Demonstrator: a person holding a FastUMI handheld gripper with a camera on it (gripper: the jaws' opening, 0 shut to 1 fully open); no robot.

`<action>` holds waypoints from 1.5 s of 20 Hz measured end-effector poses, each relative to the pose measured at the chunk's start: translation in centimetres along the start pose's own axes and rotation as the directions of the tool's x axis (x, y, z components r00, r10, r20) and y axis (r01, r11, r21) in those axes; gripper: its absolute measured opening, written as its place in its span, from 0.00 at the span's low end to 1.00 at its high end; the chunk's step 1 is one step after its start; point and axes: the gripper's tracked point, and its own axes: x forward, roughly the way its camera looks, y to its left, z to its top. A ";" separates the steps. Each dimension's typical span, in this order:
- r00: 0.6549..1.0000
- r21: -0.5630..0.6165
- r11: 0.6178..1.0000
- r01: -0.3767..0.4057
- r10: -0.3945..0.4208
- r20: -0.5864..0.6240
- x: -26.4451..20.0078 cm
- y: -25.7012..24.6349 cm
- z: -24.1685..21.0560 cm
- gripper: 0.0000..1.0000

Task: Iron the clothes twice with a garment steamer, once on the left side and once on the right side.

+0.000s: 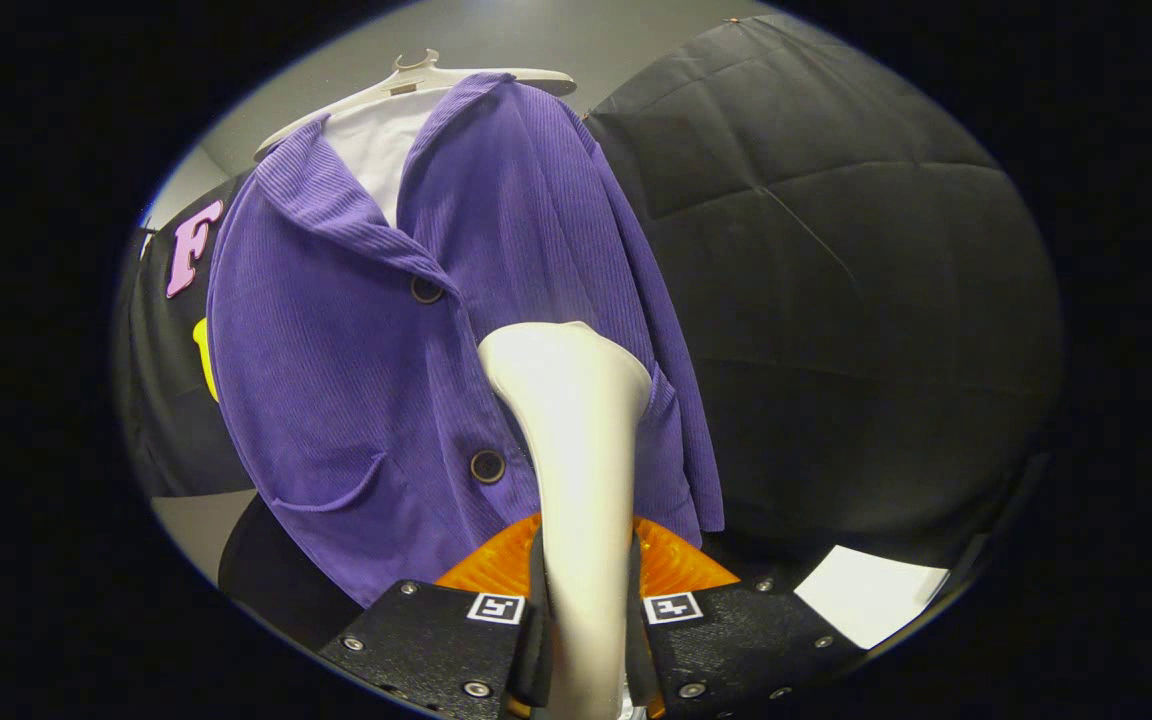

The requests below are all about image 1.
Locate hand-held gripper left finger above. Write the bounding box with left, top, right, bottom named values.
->
left=316, top=513, right=549, bottom=720

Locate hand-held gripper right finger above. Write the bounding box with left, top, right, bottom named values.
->
left=626, top=515, right=867, bottom=720

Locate white garment steamer head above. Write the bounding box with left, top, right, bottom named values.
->
left=477, top=320, right=654, bottom=720

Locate purple corduroy jacket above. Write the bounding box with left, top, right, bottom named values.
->
left=206, top=72, right=727, bottom=609

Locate white clothes hanger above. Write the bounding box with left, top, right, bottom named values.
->
left=254, top=48, right=577, bottom=161

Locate grey cabinet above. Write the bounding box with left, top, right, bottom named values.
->
left=151, top=488, right=259, bottom=586

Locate white mannequin torso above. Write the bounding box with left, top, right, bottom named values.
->
left=324, top=90, right=452, bottom=229

